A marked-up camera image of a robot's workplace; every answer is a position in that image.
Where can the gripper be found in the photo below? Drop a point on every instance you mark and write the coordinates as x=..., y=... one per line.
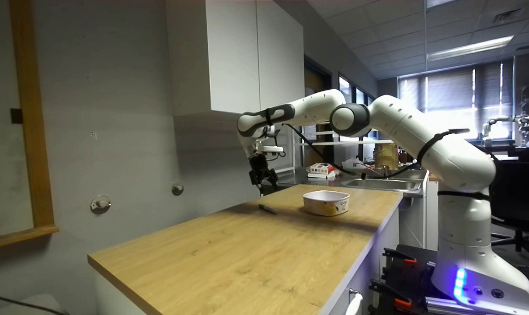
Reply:
x=259, y=162

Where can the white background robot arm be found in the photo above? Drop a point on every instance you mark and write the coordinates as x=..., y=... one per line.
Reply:
x=502, y=122

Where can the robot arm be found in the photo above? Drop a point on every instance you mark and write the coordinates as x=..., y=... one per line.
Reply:
x=448, y=153

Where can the dark green marker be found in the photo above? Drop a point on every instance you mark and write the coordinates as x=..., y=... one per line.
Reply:
x=267, y=209

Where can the white and yellow bowl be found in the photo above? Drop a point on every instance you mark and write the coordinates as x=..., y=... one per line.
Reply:
x=326, y=204

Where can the stack of boxes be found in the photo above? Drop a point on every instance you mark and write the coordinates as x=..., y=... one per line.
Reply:
x=321, y=170

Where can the white rack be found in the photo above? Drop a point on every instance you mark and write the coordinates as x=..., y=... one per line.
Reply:
x=330, y=142

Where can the steel sink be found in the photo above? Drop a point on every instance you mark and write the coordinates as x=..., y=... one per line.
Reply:
x=384, y=184

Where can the black and orange clamp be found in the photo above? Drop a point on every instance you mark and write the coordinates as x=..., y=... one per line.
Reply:
x=391, y=297
x=404, y=258

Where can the window with blinds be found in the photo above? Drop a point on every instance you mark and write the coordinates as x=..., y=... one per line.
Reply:
x=452, y=96

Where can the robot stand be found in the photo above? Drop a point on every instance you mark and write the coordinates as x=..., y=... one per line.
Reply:
x=439, y=306

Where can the ceiling light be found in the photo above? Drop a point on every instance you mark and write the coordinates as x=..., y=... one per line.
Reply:
x=470, y=48

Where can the black office chair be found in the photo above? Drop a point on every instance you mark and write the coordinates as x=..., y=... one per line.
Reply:
x=518, y=197

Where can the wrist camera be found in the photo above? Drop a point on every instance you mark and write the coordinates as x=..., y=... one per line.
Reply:
x=274, y=150

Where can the round metal wall knob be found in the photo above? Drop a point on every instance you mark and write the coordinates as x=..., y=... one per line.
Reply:
x=100, y=204
x=177, y=188

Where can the white wall cabinet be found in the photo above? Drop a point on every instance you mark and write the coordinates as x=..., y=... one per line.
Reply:
x=234, y=52

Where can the wooden frame board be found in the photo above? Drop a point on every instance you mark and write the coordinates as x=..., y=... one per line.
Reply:
x=30, y=131

